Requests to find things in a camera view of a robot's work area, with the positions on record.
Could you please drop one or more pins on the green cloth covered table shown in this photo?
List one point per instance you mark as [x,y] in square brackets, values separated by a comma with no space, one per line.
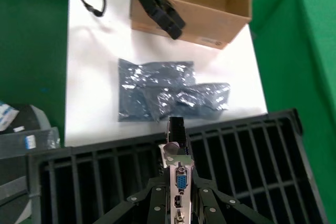
[317,51]

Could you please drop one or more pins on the open brown cardboard box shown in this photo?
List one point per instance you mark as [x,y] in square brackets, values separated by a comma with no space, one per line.
[204,16]

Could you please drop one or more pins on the flat empty antistatic bag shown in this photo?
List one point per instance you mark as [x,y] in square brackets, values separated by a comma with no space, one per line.
[136,90]

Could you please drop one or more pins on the black slotted plastic container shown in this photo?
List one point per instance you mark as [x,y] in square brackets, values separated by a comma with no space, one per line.
[262,155]

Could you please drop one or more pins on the silver antistatic bag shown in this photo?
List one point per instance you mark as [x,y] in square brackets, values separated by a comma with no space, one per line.
[204,95]

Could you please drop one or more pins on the graphics card with grey ribbon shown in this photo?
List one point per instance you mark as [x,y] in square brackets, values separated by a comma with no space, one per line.
[181,179]

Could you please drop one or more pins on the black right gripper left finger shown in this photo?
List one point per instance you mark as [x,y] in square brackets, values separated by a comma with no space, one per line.
[155,203]

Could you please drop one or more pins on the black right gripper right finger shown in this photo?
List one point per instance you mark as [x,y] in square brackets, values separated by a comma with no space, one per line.
[212,205]

